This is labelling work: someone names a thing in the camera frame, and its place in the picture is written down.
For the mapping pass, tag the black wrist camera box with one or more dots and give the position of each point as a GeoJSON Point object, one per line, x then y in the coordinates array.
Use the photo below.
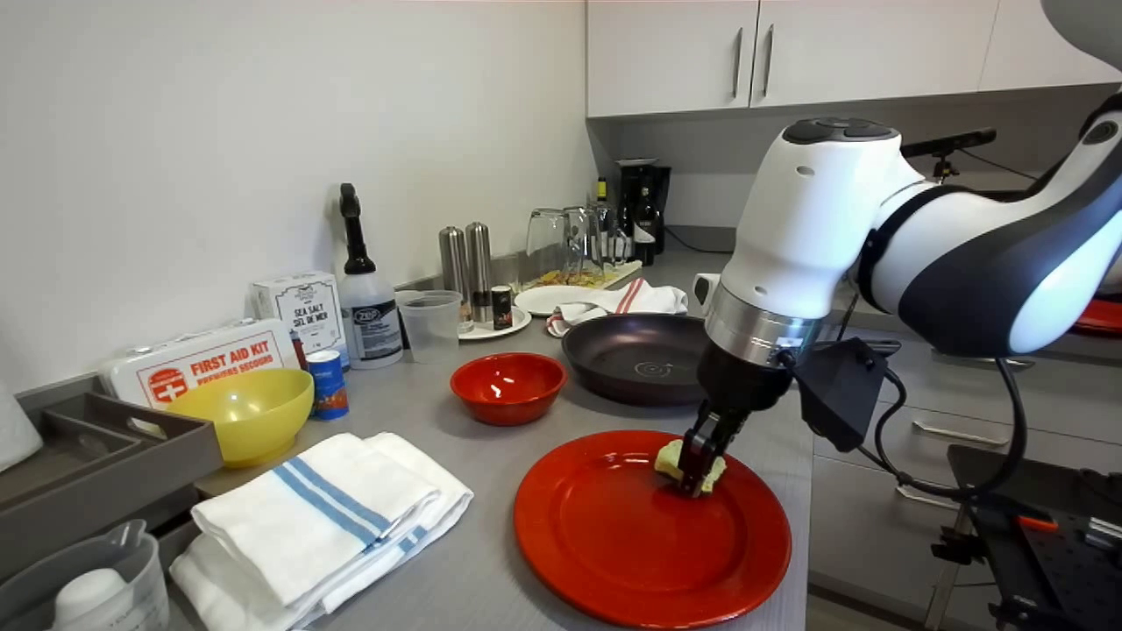
{"type": "Point", "coordinates": [842, 389]}

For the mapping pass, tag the white wall cabinet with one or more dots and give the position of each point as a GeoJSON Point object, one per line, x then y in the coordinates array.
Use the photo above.
{"type": "Point", "coordinates": [819, 52]}

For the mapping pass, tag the black frying pan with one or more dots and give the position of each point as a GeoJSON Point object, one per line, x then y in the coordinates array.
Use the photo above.
{"type": "Point", "coordinates": [634, 359]}

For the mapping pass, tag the small white plate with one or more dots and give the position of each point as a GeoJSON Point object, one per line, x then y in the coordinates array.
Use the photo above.
{"type": "Point", "coordinates": [495, 329]}

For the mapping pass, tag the white first aid kit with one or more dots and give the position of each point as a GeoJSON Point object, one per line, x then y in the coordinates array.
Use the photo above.
{"type": "Point", "coordinates": [198, 361]}

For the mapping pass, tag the black equipment stand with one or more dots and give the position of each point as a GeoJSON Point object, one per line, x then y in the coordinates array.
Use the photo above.
{"type": "Point", "coordinates": [1039, 538]}

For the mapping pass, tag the small white box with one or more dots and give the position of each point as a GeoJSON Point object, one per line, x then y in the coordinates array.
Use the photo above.
{"type": "Point", "coordinates": [298, 309]}

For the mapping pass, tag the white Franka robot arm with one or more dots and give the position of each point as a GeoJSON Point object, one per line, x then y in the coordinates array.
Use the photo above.
{"type": "Point", "coordinates": [959, 247]}

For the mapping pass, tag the steel shaker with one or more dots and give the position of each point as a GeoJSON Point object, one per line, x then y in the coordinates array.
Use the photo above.
{"type": "Point", "coordinates": [451, 259]}
{"type": "Point", "coordinates": [478, 267]}

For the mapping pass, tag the red bowl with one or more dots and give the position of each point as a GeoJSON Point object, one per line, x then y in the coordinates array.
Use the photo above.
{"type": "Point", "coordinates": [510, 389]}

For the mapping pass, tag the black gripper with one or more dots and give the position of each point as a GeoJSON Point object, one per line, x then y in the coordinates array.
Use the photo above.
{"type": "Point", "coordinates": [737, 389]}

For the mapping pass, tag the white towel red stripes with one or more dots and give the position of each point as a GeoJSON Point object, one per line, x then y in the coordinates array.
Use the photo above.
{"type": "Point", "coordinates": [607, 307]}

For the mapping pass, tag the upturned glass pitcher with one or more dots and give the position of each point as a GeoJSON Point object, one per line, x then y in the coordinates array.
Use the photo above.
{"type": "Point", "coordinates": [591, 232]}

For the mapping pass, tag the red plate beside toaster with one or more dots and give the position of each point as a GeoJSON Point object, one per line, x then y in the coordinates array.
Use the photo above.
{"type": "Point", "coordinates": [1099, 315]}

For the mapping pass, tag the clear plastic container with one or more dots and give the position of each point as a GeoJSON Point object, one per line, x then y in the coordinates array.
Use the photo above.
{"type": "Point", "coordinates": [429, 315]}

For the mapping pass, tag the black coffee machine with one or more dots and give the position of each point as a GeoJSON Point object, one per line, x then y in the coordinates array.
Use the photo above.
{"type": "Point", "coordinates": [644, 211]}

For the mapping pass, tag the yellow-green bowl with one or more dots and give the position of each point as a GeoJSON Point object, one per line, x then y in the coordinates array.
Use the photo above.
{"type": "Point", "coordinates": [247, 411]}

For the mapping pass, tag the spray bottle black nozzle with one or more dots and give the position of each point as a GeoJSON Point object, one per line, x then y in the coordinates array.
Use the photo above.
{"type": "Point", "coordinates": [374, 315]}

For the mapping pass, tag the clear measuring jug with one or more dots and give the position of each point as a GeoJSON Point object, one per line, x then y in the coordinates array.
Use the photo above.
{"type": "Point", "coordinates": [80, 583]}

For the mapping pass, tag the large red plate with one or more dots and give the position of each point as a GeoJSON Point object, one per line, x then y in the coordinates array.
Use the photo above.
{"type": "Point", "coordinates": [632, 548]}

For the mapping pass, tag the grey tray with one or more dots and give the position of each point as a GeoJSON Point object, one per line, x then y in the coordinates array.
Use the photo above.
{"type": "Point", "coordinates": [93, 467]}

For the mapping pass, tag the clear wine glass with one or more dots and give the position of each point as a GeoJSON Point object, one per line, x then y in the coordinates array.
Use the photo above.
{"type": "Point", "coordinates": [546, 240]}

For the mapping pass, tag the small dark spice bottle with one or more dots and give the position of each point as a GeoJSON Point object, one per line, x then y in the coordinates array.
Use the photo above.
{"type": "Point", "coordinates": [503, 309]}

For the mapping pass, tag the yellow sponge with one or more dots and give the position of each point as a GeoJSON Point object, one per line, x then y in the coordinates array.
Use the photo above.
{"type": "Point", "coordinates": [672, 461]}

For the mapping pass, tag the small blue can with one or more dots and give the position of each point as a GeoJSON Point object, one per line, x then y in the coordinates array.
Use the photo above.
{"type": "Point", "coordinates": [328, 385]}

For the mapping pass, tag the white towel blue stripes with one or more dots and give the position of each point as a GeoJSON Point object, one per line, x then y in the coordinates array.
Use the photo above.
{"type": "Point", "coordinates": [315, 513]}

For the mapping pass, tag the large white plate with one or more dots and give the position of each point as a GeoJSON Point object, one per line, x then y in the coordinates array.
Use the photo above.
{"type": "Point", "coordinates": [547, 299]}

